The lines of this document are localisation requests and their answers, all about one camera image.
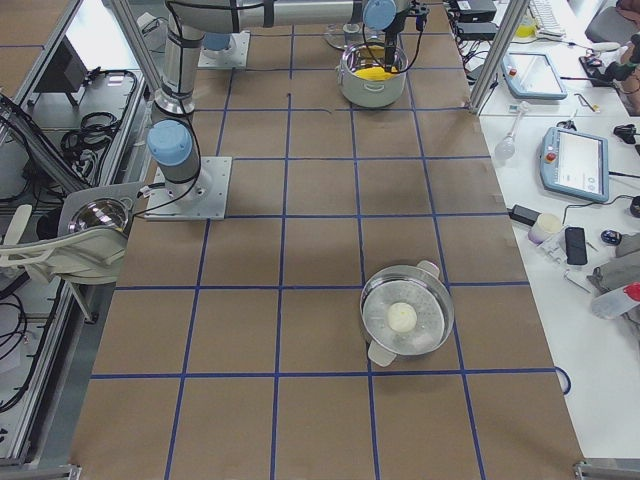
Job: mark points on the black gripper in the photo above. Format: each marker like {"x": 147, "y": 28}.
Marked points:
{"x": 390, "y": 39}

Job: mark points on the yellow toy corn cob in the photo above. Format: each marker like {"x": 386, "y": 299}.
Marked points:
{"x": 374, "y": 72}

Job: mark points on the glass pot lid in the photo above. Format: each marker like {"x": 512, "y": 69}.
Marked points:
{"x": 341, "y": 36}

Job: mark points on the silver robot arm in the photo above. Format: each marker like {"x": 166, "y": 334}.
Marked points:
{"x": 261, "y": 107}

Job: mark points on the pale green electric pot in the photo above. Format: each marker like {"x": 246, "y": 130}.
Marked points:
{"x": 362, "y": 79}

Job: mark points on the steel steamer pot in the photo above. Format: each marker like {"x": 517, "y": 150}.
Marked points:
{"x": 420, "y": 286}

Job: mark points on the far blue teach pendant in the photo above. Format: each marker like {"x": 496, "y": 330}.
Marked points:
{"x": 532, "y": 76}

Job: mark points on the blue teach pendant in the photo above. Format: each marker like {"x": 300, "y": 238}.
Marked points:
{"x": 575, "y": 164}
{"x": 532, "y": 76}

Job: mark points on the white light bulb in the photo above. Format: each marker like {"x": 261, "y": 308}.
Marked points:
{"x": 506, "y": 148}

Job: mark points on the black power adapter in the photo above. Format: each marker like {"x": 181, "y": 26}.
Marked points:
{"x": 523, "y": 215}

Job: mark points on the near blue teach pendant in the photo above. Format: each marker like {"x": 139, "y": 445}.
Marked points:
{"x": 575, "y": 164}

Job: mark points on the white paper cup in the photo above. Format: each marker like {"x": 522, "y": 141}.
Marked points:
{"x": 545, "y": 226}

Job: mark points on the white steamed bun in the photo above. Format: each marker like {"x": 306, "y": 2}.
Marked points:
{"x": 401, "y": 317}

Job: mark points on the black phone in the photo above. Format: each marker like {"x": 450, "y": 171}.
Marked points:
{"x": 575, "y": 246}

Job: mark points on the aluminium frame post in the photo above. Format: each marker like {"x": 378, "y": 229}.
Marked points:
{"x": 510, "y": 21}

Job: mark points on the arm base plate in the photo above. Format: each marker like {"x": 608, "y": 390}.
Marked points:
{"x": 207, "y": 199}
{"x": 224, "y": 51}

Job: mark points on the black handled scissors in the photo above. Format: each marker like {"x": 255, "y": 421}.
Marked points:
{"x": 568, "y": 124}

